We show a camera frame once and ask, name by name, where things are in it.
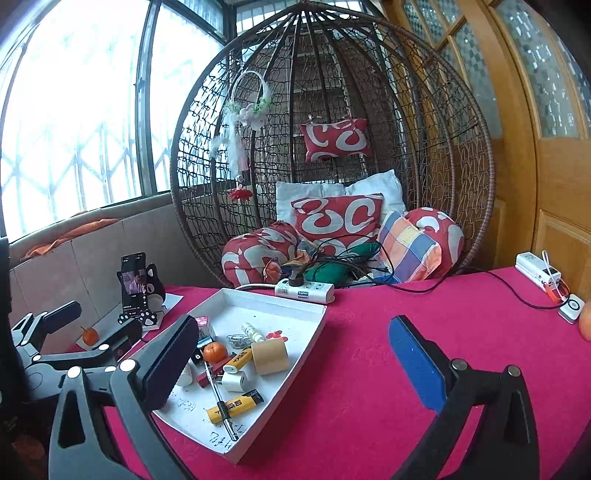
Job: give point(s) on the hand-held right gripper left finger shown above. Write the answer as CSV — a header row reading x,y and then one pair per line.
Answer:
x,y
171,355

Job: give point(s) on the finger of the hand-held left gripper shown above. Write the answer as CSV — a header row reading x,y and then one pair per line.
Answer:
x,y
55,316
127,332

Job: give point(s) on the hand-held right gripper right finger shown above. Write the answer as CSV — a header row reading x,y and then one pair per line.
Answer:
x,y
415,360

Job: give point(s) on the black plug charger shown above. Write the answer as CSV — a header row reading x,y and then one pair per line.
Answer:
x,y
197,354

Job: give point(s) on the black gel pen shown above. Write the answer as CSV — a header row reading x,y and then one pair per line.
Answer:
x,y
213,383

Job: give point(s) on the yellow lighter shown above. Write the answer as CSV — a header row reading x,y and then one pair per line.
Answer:
x,y
240,404
239,361

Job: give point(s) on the small dropper bottle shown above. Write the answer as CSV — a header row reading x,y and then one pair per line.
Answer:
x,y
253,332

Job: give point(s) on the white cardboard tray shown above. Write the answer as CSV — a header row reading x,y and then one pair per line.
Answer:
x,y
258,307

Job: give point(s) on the small white bottle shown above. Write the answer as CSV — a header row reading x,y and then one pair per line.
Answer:
x,y
184,376

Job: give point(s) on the small tangerine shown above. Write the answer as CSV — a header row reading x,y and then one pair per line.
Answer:
x,y
91,337
215,353

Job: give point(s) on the small pink box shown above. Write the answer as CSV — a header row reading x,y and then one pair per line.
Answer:
x,y
203,325

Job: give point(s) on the magenta tablecloth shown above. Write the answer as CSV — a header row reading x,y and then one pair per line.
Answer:
x,y
369,346

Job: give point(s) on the black smartphone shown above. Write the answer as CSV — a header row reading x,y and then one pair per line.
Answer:
x,y
134,281

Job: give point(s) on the white paper sheet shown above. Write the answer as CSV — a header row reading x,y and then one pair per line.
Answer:
x,y
171,300

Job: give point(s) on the black cat phone stand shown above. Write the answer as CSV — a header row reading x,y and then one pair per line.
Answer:
x,y
154,281

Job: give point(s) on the white cube charger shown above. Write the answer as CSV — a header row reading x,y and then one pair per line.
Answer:
x,y
233,381

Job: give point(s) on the orange cloth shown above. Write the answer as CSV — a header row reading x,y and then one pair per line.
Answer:
x,y
92,227

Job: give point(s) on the brown cardboard piece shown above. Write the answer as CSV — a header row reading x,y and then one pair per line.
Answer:
x,y
270,357

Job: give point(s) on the plaid cushion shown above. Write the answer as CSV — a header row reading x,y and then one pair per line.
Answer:
x,y
406,249

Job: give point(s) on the white power strip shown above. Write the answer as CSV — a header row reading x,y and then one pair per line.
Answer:
x,y
314,290

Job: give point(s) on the green cloth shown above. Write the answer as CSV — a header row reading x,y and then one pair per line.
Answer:
x,y
328,272

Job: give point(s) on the round red white cushion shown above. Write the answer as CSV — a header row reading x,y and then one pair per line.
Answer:
x,y
443,230
249,254

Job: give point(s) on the black power plug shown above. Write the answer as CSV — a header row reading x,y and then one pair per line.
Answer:
x,y
296,279

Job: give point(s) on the white power bank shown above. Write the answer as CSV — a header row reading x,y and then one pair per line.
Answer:
x,y
531,267

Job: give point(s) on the small white grey device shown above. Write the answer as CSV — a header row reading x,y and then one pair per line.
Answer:
x,y
571,308

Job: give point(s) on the red apple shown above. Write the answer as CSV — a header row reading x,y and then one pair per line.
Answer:
x,y
585,323

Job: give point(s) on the white pillow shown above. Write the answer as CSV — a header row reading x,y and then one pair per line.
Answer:
x,y
300,194
378,184

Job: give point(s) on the metal framed window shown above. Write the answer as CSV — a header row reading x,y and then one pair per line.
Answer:
x,y
69,115

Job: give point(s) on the small red white cushion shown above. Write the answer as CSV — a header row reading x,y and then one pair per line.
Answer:
x,y
334,141

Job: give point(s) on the white dream catcher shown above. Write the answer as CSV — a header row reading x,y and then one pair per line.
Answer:
x,y
249,113

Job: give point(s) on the wicker hanging chair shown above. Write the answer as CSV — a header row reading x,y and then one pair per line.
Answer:
x,y
323,55

